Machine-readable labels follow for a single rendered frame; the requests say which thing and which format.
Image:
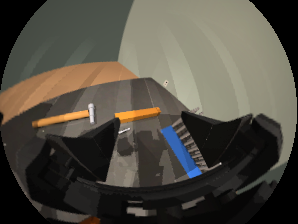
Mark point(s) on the orange rectangular bar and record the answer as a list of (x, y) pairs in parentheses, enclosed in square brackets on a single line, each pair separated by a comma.
[(138, 115)]

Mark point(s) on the blue flat strip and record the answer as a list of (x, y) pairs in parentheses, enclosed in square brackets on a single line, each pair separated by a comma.
[(181, 152)]

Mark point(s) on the wooden-handled hammer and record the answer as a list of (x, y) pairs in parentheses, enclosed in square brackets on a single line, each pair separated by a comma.
[(63, 118)]

